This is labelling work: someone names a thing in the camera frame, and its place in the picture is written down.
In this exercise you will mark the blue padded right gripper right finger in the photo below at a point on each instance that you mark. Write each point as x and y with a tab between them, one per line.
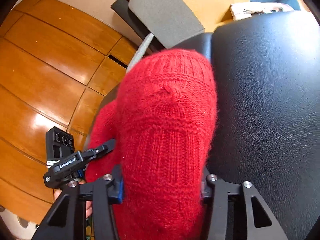
206	190

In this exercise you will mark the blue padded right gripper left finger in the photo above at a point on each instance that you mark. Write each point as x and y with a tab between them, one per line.
117	188

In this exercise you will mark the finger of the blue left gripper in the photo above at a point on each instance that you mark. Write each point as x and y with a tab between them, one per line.
79	174

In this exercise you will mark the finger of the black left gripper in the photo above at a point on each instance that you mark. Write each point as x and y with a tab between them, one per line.
100	151

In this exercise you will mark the red knitted sweater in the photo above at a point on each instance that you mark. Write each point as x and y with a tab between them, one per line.
163	120

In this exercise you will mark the person's left hand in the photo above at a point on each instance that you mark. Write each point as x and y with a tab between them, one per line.
67	206

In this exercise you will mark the grey flat panel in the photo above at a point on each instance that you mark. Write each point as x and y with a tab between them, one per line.
140	52

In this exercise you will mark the wooden cabinet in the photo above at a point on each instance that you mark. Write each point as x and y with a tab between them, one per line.
57	64

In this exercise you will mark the black rolled mat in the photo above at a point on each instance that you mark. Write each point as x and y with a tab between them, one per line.
121	8

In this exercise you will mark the grey yellow blue sofa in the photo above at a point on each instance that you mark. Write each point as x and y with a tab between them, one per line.
173	21

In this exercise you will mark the white paper on sofa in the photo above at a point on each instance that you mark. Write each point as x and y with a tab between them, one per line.
257	8

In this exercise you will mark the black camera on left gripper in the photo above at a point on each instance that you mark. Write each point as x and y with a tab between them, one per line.
59	144

